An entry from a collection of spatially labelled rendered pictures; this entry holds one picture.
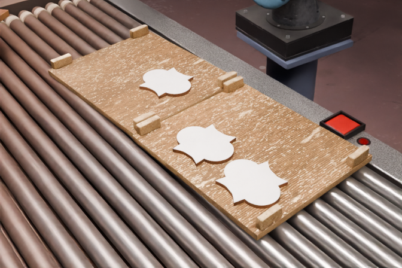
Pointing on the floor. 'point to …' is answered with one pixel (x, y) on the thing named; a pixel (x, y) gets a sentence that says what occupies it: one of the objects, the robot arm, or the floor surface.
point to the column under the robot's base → (296, 66)
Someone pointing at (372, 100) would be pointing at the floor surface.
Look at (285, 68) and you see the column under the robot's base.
